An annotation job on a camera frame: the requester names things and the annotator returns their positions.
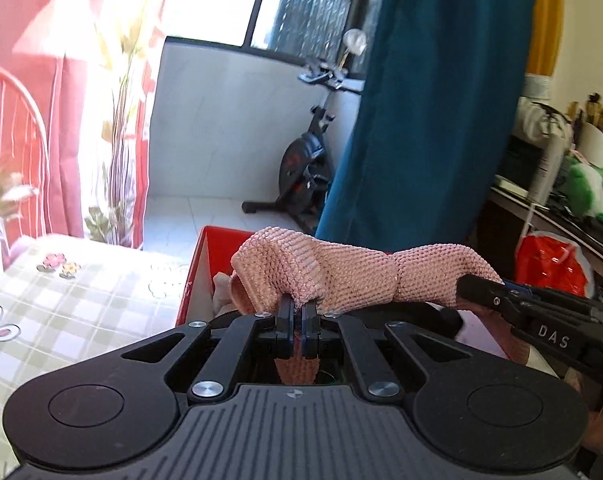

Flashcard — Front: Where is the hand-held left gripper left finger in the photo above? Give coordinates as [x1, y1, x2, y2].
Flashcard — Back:
[120, 294, 298, 403]

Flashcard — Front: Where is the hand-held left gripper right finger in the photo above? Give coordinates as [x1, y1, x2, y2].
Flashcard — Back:
[300, 298, 475, 404]

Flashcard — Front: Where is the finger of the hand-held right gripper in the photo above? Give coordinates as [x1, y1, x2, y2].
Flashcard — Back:
[504, 282, 603, 326]
[456, 274, 537, 333]

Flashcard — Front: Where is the pink knitted cloth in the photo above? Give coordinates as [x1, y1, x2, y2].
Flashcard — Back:
[230, 226, 506, 386]

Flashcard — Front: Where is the beige soft cloth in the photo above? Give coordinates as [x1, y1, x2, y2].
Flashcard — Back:
[211, 272, 244, 315]

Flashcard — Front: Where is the red plastic bag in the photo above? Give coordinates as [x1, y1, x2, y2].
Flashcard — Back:
[514, 231, 596, 298]

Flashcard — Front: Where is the dark desk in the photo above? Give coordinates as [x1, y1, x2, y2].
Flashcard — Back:
[489, 187, 603, 293]

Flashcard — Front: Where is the pale notebook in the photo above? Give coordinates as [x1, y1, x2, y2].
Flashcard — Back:
[494, 175, 532, 198]

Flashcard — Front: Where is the green plush toy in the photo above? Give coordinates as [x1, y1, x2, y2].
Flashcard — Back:
[564, 160, 603, 231]

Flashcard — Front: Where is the white spray can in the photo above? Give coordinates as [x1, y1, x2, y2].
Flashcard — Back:
[531, 132, 567, 206]

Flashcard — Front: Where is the white brush holder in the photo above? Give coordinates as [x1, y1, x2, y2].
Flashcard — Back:
[574, 92, 603, 168]

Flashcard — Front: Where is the black exercise bike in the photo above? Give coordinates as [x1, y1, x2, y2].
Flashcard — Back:
[241, 58, 365, 235]

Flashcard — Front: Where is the teal curtain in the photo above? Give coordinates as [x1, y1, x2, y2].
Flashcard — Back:
[314, 0, 542, 273]

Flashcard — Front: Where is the cream fabric bag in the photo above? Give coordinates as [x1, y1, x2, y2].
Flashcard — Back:
[511, 97, 575, 146]

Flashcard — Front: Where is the checked bunny tablecloth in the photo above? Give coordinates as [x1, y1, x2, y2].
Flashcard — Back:
[0, 234, 202, 480]

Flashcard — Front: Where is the yellow curtain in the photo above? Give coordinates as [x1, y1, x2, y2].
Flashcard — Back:
[524, 0, 566, 78]

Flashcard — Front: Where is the white round ornament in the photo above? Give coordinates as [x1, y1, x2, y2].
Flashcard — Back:
[342, 29, 368, 58]

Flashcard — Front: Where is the dark framed window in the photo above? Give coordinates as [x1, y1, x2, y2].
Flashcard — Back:
[164, 0, 389, 81]

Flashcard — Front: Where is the pink printed backdrop cloth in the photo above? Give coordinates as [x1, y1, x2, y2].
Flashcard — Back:
[0, 0, 179, 306]

